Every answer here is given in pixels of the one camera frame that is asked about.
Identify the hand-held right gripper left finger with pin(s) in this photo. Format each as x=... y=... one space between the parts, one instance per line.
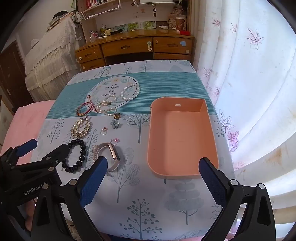
x=92 y=178

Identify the gold flower earring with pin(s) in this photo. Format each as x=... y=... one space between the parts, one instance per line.
x=117 y=116

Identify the person's left hand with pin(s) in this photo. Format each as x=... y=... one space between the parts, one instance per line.
x=29 y=213

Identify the wooden desk with drawers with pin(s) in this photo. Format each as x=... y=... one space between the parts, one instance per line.
x=129 y=35

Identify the wooden bookshelf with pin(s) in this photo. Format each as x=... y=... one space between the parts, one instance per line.
x=138 y=14

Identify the peach plastic tray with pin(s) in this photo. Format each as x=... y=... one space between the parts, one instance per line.
x=180 y=139

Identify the white tube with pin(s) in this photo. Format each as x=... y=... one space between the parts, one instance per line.
x=163 y=27

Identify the leaf print white curtain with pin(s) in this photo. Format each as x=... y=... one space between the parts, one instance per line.
x=254 y=92

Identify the black flashlight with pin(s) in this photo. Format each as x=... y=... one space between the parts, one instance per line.
x=115 y=31

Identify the red box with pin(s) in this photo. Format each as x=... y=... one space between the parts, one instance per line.
x=185 y=33

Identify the beige band gold watch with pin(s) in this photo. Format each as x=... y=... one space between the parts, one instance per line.
x=113 y=151

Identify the white lace cover cloth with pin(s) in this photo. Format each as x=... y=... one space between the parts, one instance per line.
x=50 y=58

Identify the blue sticker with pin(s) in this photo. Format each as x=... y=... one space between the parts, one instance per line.
x=183 y=43

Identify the hanging key charm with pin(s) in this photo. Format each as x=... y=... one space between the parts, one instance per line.
x=154 y=12

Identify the red patterned cup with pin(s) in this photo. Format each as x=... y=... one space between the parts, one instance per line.
x=180 y=23

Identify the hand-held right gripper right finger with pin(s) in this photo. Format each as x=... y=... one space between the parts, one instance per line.
x=212 y=182

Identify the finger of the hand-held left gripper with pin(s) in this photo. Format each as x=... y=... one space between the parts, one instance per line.
x=57 y=154
x=27 y=146

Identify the row of red books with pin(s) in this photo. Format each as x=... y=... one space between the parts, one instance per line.
x=91 y=2

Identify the stack of books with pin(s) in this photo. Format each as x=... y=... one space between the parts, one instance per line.
x=57 y=22

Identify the pink blanket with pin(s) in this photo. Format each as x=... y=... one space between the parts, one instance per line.
x=23 y=120

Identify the black hat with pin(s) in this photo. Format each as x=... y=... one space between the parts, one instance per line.
x=60 y=14

